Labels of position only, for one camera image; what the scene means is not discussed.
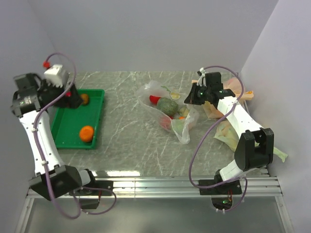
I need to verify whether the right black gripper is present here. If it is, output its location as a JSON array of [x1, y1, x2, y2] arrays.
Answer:
[[185, 83, 211, 106]]

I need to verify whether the orange tied plastic bag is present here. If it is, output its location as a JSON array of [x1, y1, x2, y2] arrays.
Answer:
[[191, 72, 254, 118]]

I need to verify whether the green tied plastic bag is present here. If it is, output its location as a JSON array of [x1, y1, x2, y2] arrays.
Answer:
[[214, 120, 288, 163]]

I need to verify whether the light green fake fruit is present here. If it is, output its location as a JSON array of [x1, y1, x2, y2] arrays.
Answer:
[[172, 119, 185, 135]]

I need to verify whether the small brown-orange fake fruit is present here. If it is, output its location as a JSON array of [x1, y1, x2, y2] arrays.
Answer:
[[80, 93, 90, 105]]

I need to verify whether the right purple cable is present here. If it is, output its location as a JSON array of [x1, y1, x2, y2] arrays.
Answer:
[[188, 65, 248, 213]]

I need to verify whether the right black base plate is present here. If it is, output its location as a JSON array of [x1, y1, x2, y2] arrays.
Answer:
[[198, 178, 243, 211]]

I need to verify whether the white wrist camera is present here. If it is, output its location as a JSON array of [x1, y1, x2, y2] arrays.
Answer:
[[43, 64, 69, 88], [197, 67, 206, 86]]

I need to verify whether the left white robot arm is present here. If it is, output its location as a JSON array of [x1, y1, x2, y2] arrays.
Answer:
[[11, 73, 98, 200]]

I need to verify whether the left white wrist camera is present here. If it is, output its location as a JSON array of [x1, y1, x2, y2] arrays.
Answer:
[[43, 64, 69, 88]]

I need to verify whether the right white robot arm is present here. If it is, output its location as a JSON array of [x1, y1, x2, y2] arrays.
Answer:
[[185, 69, 274, 194]]

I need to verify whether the green fake melon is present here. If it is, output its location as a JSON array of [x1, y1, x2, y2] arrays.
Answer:
[[156, 97, 178, 117]]

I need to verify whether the aluminium mounting rail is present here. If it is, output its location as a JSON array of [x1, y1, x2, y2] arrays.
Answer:
[[96, 177, 282, 198]]

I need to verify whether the green plastic tray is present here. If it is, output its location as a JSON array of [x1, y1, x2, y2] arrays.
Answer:
[[51, 89, 105, 150]]

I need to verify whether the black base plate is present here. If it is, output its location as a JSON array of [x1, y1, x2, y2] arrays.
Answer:
[[198, 178, 243, 211], [69, 181, 113, 210]]

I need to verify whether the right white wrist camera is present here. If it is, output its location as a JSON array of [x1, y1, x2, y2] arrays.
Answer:
[[197, 67, 206, 86]]

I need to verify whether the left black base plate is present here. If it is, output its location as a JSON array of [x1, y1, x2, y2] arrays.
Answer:
[[69, 181, 113, 210]]

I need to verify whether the clear lemon-print plastic bag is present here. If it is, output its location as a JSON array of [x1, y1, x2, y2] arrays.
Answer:
[[136, 80, 199, 144]]

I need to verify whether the orange fake persimmon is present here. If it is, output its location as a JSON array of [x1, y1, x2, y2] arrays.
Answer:
[[79, 125, 95, 143]]

